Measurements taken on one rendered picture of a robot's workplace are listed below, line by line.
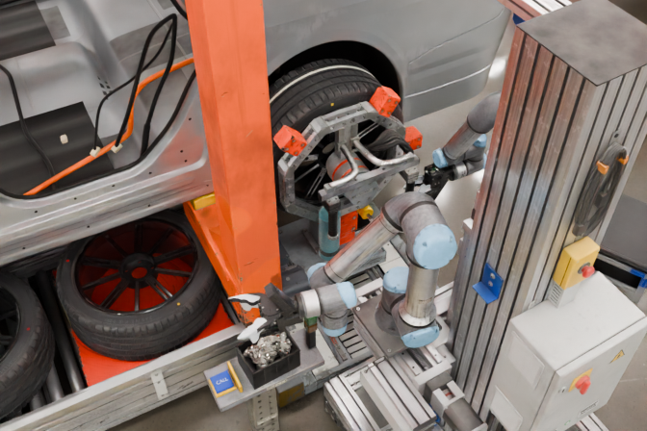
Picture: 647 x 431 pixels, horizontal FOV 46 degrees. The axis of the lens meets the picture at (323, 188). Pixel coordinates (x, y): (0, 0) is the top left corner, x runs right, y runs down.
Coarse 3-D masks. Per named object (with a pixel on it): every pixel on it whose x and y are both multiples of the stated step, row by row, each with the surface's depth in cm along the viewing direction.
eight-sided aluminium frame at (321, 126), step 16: (336, 112) 285; (352, 112) 287; (368, 112) 284; (320, 128) 279; (336, 128) 282; (400, 128) 300; (288, 160) 287; (288, 176) 287; (288, 192) 294; (288, 208) 300; (304, 208) 306; (320, 208) 318; (352, 208) 321
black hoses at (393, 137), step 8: (384, 136) 287; (392, 136) 287; (400, 136) 289; (368, 144) 293; (376, 144) 288; (384, 144) 287; (392, 144) 285; (400, 144) 294; (408, 144) 293; (376, 152) 290; (408, 152) 290
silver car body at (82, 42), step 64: (0, 0) 401; (64, 0) 394; (128, 0) 354; (320, 0) 268; (384, 0) 282; (448, 0) 298; (0, 64) 325; (64, 64) 334; (128, 64) 323; (192, 64) 318; (448, 64) 324; (0, 128) 324; (64, 128) 325; (128, 128) 313; (192, 128) 282; (0, 192) 262; (64, 192) 277; (128, 192) 285; (192, 192) 301; (0, 256) 278
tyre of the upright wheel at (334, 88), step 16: (304, 64) 295; (320, 64) 295; (336, 64) 297; (352, 64) 303; (288, 80) 292; (304, 80) 290; (320, 80) 288; (336, 80) 288; (352, 80) 291; (368, 80) 296; (272, 96) 291; (288, 96) 287; (304, 96) 284; (320, 96) 283; (336, 96) 284; (352, 96) 288; (368, 96) 292; (272, 112) 288; (288, 112) 285; (304, 112) 281; (320, 112) 285; (400, 112) 307; (272, 128) 287; (272, 144) 286
